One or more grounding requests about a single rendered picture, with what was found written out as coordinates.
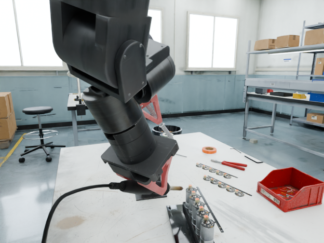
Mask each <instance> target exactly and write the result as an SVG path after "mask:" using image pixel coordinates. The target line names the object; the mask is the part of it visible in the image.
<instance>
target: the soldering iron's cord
mask: <svg viewBox="0 0 324 243"><path fill-rule="evenodd" d="M107 187H109V188H110V187H111V184H99V185H91V186H86V187H82V188H78V189H75V190H72V191H69V192H67V193H64V194H63V195H61V196H60V197H59V198H58V199H57V200H56V201H55V203H54V204H53V206H52V208H51V210H50V212H49V214H48V217H47V220H46V223H45V227H44V231H43V236H42V241H41V243H46V239H47V234H48V230H49V226H50V223H51V219H52V217H53V214H54V212H55V210H56V208H57V206H58V205H59V203H60V202H61V201H62V200H63V199H64V198H65V197H67V196H69V195H72V194H74V193H77V192H80V191H84V190H88V189H95V188H107Z"/></svg>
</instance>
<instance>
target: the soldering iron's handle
mask: <svg viewBox="0 0 324 243"><path fill-rule="evenodd" d="M109 184H111V187H110V188H109V189H119V190H120V191H122V192H126V193H131V194H157V193H155V192H153V191H151V190H149V189H148V188H146V187H144V186H142V185H140V184H138V183H137V181H134V180H124V181H121V182H120V183H119V182H110V183H109ZM155 184H156V185H158V186H159V187H161V185H162V181H156V183H155ZM169 190H170V186H169V183H167V190H166V192H165V193H164V195H166V194H167V193H168V192H169Z"/></svg>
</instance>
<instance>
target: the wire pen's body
mask: <svg viewBox="0 0 324 243"><path fill-rule="evenodd" d="M146 108H147V109H148V110H149V112H150V113H151V114H152V116H153V117H154V118H155V119H157V118H158V117H157V114H156V112H155V110H154V109H153V108H152V107H151V105H150V104H149V105H147V106H146ZM159 125H160V126H159V127H161V128H162V129H163V131H164V132H165V133H166V135H167V136H168V137H169V138H172V137H173V136H172V135H171V133H170V132H169V131H168V129H167V128H166V126H165V123H163V122H162V123H160V124H159Z"/></svg>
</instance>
